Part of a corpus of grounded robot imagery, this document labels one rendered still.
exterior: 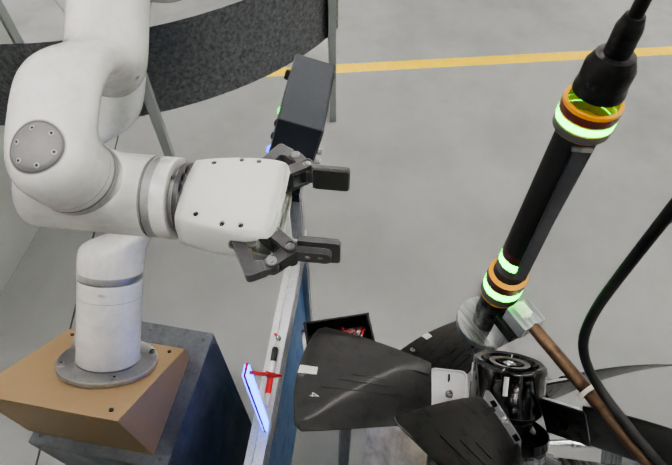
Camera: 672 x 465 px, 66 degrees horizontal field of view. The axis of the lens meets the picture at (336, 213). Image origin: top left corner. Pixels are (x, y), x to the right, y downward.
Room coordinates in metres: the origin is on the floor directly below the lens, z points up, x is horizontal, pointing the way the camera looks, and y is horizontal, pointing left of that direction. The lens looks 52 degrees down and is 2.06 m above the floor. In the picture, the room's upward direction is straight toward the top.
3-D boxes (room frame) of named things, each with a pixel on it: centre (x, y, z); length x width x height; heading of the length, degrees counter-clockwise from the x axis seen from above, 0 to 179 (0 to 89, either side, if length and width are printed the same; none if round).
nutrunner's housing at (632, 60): (0.30, -0.19, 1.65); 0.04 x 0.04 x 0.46
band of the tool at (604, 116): (0.30, -0.19, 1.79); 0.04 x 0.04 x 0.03
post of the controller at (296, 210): (0.87, 0.11, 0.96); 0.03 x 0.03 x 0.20; 83
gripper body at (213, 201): (0.33, 0.11, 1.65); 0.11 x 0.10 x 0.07; 84
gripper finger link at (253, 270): (0.28, 0.08, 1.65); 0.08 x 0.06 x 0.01; 177
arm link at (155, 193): (0.34, 0.17, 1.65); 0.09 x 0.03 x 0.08; 174
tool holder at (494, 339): (0.29, -0.20, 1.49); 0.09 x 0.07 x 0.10; 28
